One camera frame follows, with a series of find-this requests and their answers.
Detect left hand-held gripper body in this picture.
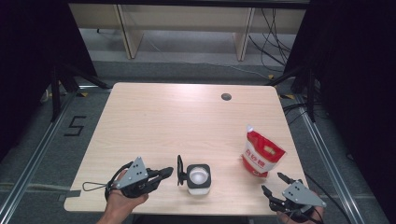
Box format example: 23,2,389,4
108,156,157,199

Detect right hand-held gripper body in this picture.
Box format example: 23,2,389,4
270,179,327,220

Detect glass jar with black lid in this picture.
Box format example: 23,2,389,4
177,154,213,196

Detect red and white sugar pouch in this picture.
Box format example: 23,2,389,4
241,124,287,178

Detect person's right hand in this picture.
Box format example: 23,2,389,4
276,207,325,224

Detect person's left hand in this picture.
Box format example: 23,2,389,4
106,170,149,216

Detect grey tape strip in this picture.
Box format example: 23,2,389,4
59,189,82,202

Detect black metal stand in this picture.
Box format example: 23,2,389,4
265,66,317,123
50,62,111,122

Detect black curtain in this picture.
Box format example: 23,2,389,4
0,0,97,160
284,0,396,224

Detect light wooden desk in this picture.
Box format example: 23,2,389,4
68,3,307,62

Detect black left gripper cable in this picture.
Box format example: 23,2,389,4
105,161,134,200

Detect long black floor cable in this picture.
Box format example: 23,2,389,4
304,172,353,224

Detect thin wire loop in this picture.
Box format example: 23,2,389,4
82,181,110,191

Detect aluminium floor rail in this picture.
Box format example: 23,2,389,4
0,90,78,218
295,96,359,224

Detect black floor cables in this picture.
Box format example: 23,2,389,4
282,102,309,125

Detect black cable bundle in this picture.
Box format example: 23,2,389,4
247,7,293,74

